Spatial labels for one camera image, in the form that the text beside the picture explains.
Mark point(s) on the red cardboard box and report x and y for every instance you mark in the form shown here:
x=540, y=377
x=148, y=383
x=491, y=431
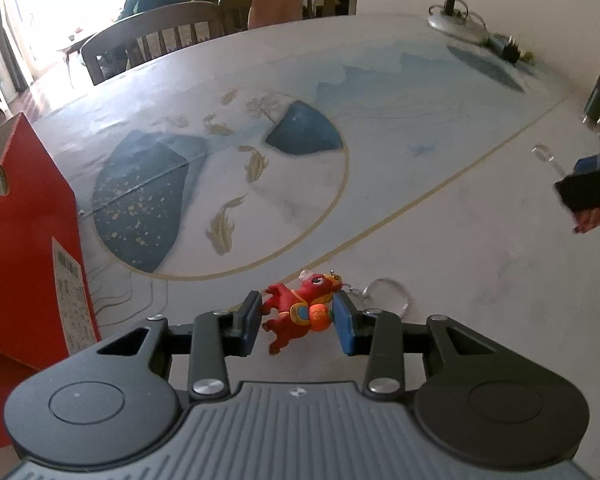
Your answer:
x=25, y=240

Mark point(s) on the grey desk lamp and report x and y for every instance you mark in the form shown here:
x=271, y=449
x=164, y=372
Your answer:
x=455, y=22

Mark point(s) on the pink towel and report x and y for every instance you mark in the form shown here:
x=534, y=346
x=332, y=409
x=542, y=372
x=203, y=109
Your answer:
x=275, y=5

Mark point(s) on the black power adapter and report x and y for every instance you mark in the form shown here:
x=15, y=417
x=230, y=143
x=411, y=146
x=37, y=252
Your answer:
x=504, y=47

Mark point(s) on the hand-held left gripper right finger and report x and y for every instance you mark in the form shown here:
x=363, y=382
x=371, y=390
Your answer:
x=344, y=327

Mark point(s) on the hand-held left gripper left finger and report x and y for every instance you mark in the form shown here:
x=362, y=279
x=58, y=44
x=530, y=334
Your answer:
x=252, y=322

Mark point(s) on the coffee table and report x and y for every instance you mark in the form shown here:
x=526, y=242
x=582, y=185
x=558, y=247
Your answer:
x=77, y=42

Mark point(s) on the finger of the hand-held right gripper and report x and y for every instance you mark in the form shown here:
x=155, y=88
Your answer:
x=590, y=190
x=597, y=164

